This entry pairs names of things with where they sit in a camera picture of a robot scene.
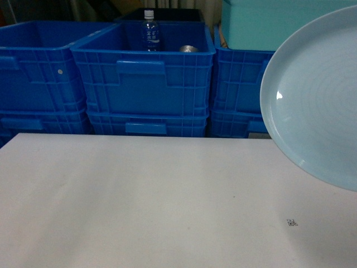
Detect light blue round tray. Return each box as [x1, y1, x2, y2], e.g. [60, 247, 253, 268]
[260, 6, 356, 191]

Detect blue crate bottom centre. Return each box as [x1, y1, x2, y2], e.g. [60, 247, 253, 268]
[87, 111, 209, 137]

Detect blue crate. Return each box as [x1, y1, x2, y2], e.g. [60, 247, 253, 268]
[1, 109, 94, 146]
[207, 110, 268, 138]
[213, 24, 277, 114]
[1, 21, 110, 112]
[71, 21, 215, 117]
[87, 111, 209, 137]

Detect blue crate bottom right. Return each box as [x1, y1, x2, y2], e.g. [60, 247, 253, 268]
[207, 110, 268, 138]

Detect blue crate top centre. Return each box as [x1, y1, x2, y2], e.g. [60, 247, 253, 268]
[71, 21, 215, 117]

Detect blue crate top right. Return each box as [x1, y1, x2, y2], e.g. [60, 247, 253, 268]
[213, 24, 277, 114]

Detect silver metal can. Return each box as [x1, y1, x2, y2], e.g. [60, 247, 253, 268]
[179, 45, 199, 52]

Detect clear water bottle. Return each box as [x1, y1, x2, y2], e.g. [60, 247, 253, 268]
[141, 9, 161, 52]

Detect teal foam box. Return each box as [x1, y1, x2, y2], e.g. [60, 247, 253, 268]
[221, 0, 356, 51]

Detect blue crate top left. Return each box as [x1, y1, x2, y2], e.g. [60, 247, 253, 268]
[1, 21, 110, 112]

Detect blue crate bottom left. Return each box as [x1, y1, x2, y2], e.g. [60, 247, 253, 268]
[1, 109, 94, 146]

